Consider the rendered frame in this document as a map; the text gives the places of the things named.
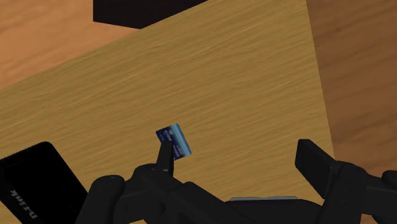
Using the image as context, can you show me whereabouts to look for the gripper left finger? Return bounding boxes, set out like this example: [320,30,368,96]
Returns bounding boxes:
[75,140,249,224]

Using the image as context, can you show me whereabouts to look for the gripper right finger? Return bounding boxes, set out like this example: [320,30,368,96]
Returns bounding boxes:
[294,139,397,224]

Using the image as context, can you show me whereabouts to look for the black tablet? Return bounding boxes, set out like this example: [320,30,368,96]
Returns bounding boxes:
[0,141,88,224]

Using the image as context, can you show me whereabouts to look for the blue card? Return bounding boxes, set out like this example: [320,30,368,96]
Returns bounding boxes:
[155,123,192,161]

